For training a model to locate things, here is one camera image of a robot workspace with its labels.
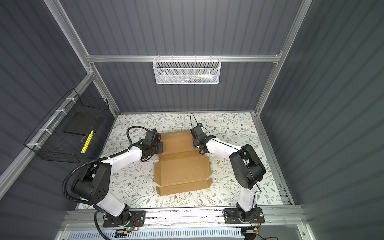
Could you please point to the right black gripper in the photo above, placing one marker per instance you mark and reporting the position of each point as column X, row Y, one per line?
column 195, row 143

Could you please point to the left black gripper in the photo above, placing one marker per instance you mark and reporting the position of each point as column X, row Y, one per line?
column 160, row 145

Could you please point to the brown cardboard box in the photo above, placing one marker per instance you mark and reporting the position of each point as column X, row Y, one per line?
column 181, row 168

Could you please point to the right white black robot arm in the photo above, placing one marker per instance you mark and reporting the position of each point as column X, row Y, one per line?
column 247, row 167

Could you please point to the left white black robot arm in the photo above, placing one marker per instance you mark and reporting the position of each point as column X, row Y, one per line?
column 92, row 182

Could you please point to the markers in white basket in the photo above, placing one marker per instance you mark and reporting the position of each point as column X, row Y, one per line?
column 205, row 78

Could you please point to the yellow green striped tool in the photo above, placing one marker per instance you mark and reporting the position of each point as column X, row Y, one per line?
column 87, row 143

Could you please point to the black foam pad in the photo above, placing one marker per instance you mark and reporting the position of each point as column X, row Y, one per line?
column 82, row 124

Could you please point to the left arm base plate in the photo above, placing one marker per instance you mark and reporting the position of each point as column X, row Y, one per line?
column 127, row 219

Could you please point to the white wire mesh basket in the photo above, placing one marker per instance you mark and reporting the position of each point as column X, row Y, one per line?
column 167, row 72

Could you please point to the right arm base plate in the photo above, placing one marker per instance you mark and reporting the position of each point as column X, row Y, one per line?
column 238, row 216

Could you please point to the black wire basket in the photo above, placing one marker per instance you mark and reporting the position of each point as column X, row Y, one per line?
column 50, row 143

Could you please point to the white perforated cable tray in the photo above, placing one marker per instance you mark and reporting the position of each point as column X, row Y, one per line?
column 222, row 233

